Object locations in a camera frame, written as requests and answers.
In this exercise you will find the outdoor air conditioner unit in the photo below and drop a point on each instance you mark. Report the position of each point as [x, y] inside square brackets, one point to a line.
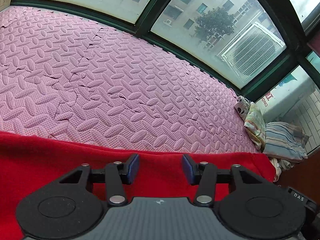
[252, 52]

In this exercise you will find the red sweatpants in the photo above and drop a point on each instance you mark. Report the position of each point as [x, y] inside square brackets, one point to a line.
[29, 163]

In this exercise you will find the cream crumpled cloth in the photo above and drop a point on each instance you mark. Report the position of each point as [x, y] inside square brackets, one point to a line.
[280, 165]

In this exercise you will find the polka dot white cloth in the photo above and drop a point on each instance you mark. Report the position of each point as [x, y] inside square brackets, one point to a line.
[242, 107]

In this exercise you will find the floral folded cloth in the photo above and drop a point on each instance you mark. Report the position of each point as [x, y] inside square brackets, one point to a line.
[255, 127]

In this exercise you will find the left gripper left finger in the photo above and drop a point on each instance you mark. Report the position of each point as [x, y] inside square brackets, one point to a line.
[118, 174]

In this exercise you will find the striped folded cloth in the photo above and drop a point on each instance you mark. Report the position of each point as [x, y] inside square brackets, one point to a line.
[285, 141]

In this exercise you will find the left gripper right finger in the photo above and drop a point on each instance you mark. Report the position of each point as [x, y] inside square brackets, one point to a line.
[204, 175]

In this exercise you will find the pink foam puzzle mat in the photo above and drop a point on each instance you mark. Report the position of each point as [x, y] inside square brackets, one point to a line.
[71, 79]

